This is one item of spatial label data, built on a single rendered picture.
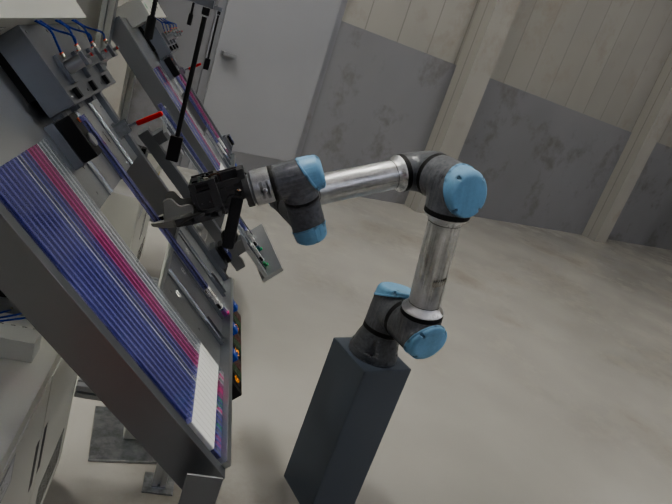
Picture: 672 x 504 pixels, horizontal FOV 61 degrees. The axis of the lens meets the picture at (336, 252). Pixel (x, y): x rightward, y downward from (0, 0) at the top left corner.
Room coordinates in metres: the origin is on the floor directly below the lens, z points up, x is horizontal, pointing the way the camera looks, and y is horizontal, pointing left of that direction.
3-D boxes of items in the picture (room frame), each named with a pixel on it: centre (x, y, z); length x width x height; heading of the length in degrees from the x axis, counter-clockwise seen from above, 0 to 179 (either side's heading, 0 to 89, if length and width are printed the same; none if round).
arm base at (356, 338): (1.55, -0.20, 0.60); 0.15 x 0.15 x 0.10
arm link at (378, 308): (1.55, -0.21, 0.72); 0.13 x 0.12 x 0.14; 34
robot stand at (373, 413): (1.55, -0.20, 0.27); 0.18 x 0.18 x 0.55; 37
